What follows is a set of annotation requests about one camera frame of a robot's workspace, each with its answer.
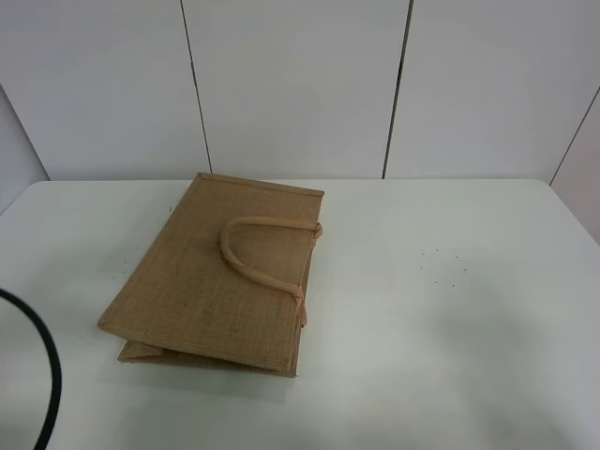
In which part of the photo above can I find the black cable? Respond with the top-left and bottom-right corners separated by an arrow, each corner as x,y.
0,288 -> 64,450

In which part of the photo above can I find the brown linen tote bag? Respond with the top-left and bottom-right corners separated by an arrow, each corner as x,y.
97,173 -> 323,378

